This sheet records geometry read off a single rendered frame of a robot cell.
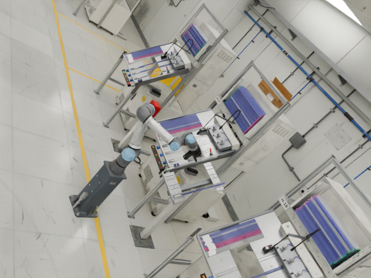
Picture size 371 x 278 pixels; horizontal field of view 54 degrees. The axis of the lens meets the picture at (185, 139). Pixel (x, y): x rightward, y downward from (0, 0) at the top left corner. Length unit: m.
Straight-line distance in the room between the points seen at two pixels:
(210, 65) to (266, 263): 2.69
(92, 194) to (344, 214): 2.13
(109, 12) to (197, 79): 3.35
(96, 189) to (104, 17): 4.90
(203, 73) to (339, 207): 2.51
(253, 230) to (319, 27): 3.45
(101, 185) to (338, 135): 2.97
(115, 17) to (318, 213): 5.87
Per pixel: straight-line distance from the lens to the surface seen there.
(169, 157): 3.63
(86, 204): 3.44
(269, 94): 4.09
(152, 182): 4.19
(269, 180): 5.16
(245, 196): 5.33
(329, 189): 3.24
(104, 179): 3.25
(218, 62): 4.80
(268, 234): 3.17
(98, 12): 7.65
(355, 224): 3.12
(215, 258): 3.03
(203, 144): 3.75
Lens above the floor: 2.34
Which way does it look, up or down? 22 degrees down
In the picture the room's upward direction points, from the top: 43 degrees clockwise
